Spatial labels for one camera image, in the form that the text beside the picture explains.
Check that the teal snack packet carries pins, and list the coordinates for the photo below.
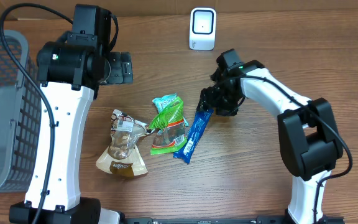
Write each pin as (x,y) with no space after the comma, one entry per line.
(166,104)

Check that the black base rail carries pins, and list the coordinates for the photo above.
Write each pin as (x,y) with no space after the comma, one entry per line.
(257,220)

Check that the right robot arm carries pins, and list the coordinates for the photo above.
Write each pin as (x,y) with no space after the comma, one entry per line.
(308,136)

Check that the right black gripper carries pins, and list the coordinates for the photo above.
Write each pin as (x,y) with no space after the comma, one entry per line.
(209,101)

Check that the green packet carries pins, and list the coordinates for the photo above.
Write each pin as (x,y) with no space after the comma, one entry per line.
(170,126)

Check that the beige snack bag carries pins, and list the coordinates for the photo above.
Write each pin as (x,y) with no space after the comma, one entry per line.
(122,156)

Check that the white barcode scanner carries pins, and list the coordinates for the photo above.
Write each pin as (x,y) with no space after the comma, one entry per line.
(202,34)

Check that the grey plastic mesh basket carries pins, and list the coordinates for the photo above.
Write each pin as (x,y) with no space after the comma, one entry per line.
(20,110)

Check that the blue snack bar wrapper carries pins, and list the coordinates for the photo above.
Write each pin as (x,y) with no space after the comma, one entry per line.
(194,135)

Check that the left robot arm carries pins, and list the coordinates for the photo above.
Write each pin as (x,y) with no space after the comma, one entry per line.
(70,71)

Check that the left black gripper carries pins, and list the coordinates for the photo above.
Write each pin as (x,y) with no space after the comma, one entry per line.
(122,67)

